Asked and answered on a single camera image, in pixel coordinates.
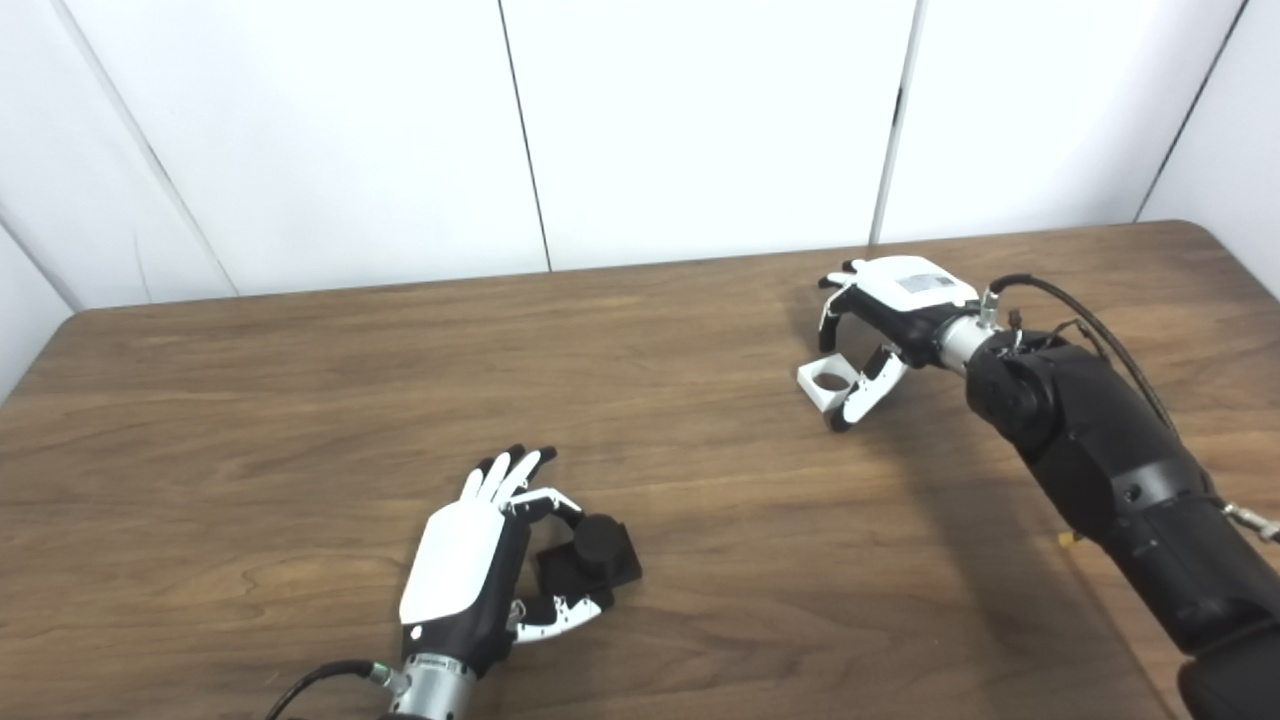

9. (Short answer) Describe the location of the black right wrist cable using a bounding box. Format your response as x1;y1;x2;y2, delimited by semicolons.
980;273;1181;436

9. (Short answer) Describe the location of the thin black right wrist wire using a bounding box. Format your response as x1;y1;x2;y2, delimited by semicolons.
1010;310;1106;359

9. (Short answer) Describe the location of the white square piece with hole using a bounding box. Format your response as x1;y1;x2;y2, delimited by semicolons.
797;357;871;413

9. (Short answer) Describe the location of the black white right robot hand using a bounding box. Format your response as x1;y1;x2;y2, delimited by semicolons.
817;256;981;433

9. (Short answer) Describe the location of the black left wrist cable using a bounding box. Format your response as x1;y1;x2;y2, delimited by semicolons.
265;659;406;720

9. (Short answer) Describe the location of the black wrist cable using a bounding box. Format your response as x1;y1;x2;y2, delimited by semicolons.
265;659;406;720
980;273;1181;436

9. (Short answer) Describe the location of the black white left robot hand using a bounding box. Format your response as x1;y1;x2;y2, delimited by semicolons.
399;445;613;676

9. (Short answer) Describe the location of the black peg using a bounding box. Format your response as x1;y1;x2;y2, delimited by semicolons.
536;513;643;601

